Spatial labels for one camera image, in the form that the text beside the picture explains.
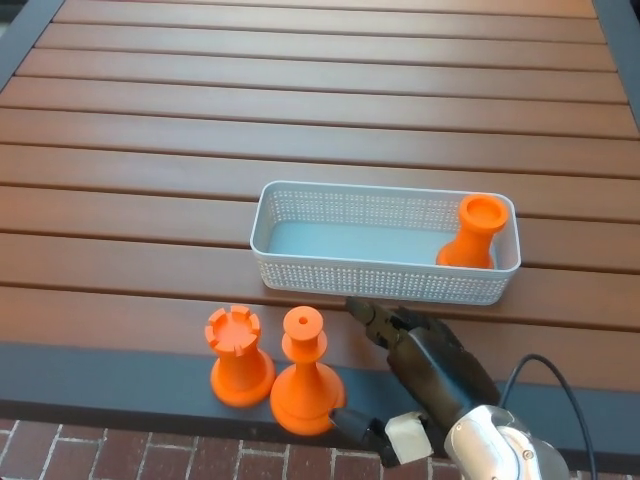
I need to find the orange slender chess piece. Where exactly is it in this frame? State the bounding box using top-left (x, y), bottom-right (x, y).
top-left (269, 305), bottom-right (347, 437)

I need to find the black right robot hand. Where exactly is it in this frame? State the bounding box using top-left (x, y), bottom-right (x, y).
top-left (327, 295), bottom-right (503, 469)

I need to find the orange cup-top chess piece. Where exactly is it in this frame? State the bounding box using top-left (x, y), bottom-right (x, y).
top-left (435, 192), bottom-right (510, 270)

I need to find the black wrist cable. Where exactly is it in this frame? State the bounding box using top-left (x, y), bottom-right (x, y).
top-left (499, 353), bottom-right (599, 480)

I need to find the white perforated plastic basket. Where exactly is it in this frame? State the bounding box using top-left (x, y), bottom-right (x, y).
top-left (249, 179), bottom-right (522, 307)

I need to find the orange rook chess piece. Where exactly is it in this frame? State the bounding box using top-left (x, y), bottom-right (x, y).
top-left (203, 304), bottom-right (276, 409)

